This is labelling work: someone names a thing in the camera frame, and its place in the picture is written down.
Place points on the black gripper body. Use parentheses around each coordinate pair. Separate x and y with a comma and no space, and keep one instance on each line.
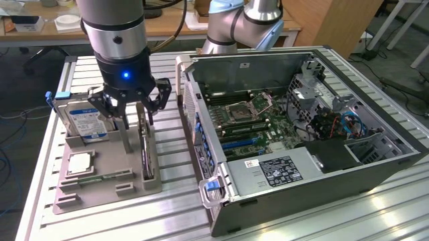
(126,67)

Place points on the green graphics card black shroud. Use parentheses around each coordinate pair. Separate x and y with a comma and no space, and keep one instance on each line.
(146,160)

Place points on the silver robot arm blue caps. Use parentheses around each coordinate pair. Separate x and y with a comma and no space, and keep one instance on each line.
(110,15)

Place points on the hard disk with blue carrier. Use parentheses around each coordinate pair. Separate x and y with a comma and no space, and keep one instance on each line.
(83,120)

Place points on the black round stand base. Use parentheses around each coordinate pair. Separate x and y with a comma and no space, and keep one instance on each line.
(154,13)

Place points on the CPU socket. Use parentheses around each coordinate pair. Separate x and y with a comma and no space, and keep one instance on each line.
(240,113)

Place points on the grey parts rack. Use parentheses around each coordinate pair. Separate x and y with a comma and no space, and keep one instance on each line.
(110,160)

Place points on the round white holder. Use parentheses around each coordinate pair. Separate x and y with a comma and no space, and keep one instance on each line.
(69,22)

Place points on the silver CPU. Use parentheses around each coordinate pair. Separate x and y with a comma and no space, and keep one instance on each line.
(79,163)

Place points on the black chair base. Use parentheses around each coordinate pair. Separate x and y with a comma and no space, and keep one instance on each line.
(34,59)
(403,85)

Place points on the white papers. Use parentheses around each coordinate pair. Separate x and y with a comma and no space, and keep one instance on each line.
(196,23)

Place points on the green RAM stick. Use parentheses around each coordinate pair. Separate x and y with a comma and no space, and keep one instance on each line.
(245,128)
(97,178)

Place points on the metal socket cover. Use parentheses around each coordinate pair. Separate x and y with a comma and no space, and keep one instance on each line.
(262,94)

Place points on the brown cardboard box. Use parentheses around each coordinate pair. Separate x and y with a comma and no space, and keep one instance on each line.
(201,8)

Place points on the white box black lid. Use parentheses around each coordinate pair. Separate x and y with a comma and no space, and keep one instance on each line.
(28,26)

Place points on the grey cup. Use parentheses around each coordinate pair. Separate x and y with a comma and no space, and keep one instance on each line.
(49,3)

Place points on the green motherboard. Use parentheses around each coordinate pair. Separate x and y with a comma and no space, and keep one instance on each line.
(278,118)

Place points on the small brown box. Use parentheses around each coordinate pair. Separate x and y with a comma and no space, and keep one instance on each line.
(10,26)

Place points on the blue release latch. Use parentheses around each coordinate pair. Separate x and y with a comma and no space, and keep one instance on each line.
(212,186)

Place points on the silver chipset heatsink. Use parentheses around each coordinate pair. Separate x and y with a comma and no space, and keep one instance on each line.
(276,146)

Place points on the clear plastic bag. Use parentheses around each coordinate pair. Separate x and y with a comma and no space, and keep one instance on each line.
(10,10)

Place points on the perforated metal drive cage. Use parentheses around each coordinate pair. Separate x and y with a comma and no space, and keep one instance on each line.
(304,99)

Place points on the grey power supply unit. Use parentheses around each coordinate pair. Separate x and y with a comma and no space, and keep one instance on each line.
(248,180)

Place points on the wooden cabinet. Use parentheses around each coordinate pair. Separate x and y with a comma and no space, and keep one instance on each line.
(335,25)

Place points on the black open PC case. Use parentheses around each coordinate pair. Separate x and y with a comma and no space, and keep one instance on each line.
(301,206)

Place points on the black power adapter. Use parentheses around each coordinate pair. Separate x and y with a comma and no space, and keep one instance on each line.
(369,55)

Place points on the grey metal disk bay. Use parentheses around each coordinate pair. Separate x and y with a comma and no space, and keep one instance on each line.
(372,148)

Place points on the wooden desk white frame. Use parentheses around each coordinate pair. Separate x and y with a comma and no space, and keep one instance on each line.
(161,27)
(47,36)

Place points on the white table frame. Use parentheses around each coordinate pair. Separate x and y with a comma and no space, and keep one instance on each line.
(399,25)

